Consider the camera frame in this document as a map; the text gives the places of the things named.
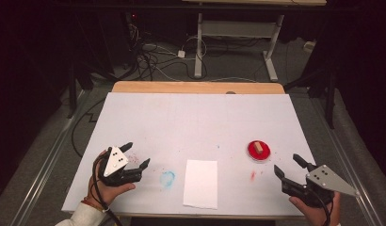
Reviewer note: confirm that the white paper sheet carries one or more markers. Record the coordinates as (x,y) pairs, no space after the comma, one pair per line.
(201,183)

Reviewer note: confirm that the person's right hand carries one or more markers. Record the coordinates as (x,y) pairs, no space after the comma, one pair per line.
(313,215)

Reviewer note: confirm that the large white board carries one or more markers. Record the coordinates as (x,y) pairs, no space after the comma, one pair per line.
(194,125)

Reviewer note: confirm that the wooden table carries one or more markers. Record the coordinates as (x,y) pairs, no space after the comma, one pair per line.
(197,87)

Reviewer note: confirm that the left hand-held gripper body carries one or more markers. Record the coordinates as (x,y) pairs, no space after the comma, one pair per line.
(114,161)

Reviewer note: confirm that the round red ink pad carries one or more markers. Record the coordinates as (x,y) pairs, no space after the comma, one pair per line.
(252,152)

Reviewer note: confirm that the black metal stand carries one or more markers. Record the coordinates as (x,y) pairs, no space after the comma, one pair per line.
(330,100)

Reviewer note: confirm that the metal floor rail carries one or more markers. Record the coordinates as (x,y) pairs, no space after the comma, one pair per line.
(46,160)
(348,163)

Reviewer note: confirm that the person's left hand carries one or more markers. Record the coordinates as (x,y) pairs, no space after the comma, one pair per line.
(111,192)

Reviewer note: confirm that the small wooden stamp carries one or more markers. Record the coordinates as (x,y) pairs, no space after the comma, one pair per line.
(259,147)

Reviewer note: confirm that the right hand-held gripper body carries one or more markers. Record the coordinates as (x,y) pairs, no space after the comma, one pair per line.
(326,182)

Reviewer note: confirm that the small white power adapter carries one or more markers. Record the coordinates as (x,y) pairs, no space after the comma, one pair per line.
(181,54)

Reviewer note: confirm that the white box on floor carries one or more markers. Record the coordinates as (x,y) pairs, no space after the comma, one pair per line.
(309,46)

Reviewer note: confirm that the white metal desk frame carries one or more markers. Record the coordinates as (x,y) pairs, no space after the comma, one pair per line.
(238,29)

